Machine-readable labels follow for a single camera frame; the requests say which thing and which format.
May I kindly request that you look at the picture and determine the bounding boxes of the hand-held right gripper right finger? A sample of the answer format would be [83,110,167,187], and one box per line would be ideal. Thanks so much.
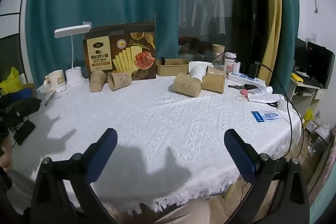
[224,129,312,224]

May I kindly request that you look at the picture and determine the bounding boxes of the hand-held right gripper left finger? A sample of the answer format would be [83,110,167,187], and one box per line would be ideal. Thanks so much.
[30,128,118,224]

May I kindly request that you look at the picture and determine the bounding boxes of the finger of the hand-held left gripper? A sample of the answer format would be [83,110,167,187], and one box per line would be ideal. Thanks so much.
[9,88,33,103]
[25,97,42,118]

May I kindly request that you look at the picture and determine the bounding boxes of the person's left forearm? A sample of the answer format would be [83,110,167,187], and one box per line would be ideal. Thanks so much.
[0,152,13,173]

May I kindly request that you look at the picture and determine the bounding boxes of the white paper cup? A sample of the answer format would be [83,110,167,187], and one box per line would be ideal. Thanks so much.
[188,61,209,82]

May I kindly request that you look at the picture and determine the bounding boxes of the yellow plastic bag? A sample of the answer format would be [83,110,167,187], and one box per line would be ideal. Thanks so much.
[0,67,24,95]

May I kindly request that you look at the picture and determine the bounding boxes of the black pen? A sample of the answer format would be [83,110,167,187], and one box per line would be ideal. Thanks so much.
[45,91,56,106]

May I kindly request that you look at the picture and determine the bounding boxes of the black flat device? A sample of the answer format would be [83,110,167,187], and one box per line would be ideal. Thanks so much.
[13,120,36,146]

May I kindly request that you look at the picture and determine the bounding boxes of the white printed mug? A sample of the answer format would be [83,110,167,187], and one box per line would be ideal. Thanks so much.
[43,70,66,93]

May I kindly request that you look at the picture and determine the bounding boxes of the white desk lamp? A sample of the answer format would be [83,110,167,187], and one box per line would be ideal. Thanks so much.
[54,25,91,87]

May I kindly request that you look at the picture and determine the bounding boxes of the blue and white card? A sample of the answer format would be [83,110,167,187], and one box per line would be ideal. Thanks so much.
[251,110,285,123]

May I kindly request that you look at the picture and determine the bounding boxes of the white textured tablecloth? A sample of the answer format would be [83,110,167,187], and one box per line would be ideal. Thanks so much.
[10,74,302,214]

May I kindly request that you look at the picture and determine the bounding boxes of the white papers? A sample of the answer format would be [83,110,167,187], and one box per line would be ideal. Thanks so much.
[247,86,282,107]

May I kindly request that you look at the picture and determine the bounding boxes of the white power strip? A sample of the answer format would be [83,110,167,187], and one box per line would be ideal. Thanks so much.
[227,72,266,88]

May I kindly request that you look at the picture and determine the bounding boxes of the small yellow bag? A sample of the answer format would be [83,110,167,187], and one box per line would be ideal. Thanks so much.
[303,108,314,122]

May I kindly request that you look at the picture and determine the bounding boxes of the black charger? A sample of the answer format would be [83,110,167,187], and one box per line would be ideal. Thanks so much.
[248,63,259,79]

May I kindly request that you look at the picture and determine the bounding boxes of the white side desk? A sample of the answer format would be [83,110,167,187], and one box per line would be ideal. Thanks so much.
[287,76,326,119]

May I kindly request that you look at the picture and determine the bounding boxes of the white labelled jar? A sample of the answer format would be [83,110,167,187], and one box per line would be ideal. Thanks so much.
[224,52,237,74]

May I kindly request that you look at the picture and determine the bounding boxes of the brown cracker box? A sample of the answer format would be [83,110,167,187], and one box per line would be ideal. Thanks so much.
[83,21,157,82]

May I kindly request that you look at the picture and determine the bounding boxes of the brown rectangular paper container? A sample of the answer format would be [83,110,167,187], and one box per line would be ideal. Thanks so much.
[156,59,190,76]

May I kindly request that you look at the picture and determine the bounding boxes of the black monitor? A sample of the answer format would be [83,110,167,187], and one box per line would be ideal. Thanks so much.
[306,41,336,89]

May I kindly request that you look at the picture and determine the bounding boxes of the yellow curtain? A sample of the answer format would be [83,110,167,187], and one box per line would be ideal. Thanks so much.
[258,0,283,81]

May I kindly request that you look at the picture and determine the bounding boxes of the narrow teal curtain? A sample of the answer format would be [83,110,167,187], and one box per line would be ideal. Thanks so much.
[270,0,300,95]

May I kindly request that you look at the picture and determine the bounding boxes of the black cable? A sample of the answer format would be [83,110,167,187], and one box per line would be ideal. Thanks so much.
[254,61,305,161]

